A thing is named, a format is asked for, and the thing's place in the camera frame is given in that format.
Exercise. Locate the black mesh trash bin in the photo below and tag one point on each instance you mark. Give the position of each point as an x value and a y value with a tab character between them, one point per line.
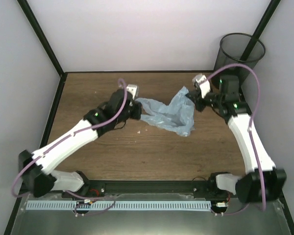
239	48

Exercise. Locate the light blue plastic trash bag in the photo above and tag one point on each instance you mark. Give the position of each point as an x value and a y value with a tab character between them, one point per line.
176	117

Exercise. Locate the left black frame post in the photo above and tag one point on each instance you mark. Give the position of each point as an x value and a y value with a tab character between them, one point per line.
40	35

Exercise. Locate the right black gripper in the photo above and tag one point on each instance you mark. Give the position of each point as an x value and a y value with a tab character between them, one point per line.
196	97

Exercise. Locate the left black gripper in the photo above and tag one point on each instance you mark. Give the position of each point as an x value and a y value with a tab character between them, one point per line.
136	114

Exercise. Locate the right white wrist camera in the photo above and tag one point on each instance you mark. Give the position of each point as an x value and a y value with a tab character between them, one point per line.
201	83

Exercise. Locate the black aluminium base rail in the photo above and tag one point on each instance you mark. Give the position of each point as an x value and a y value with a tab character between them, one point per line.
195	188

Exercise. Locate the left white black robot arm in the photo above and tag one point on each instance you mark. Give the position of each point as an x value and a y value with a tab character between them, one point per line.
38	169

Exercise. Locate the black frame post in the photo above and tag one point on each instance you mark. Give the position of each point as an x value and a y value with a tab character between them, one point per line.
271	8
40	35

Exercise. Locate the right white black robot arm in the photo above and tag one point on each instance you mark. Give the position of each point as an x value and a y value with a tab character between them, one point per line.
262	180

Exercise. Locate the light blue slotted cable duct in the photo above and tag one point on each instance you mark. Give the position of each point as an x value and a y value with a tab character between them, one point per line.
120	205

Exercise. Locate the right black frame post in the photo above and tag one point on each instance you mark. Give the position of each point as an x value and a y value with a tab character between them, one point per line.
271	8

